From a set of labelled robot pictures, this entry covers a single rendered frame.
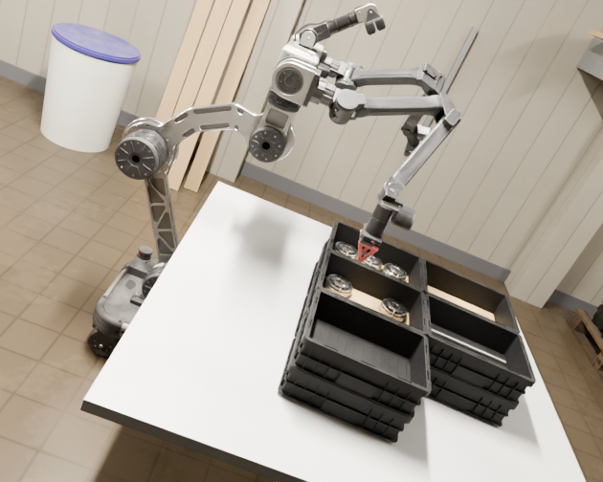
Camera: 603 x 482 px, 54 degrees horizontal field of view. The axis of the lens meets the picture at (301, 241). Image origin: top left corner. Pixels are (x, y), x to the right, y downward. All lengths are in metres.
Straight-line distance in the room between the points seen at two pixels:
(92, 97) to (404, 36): 2.26
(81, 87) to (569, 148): 3.63
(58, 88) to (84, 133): 0.33
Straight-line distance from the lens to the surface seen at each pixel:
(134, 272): 2.90
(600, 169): 5.02
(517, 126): 4.98
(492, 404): 2.23
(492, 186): 5.09
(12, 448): 2.44
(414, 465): 1.91
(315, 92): 2.03
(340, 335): 1.98
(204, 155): 4.39
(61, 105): 4.42
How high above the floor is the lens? 1.88
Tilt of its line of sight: 26 degrees down
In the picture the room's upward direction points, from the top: 25 degrees clockwise
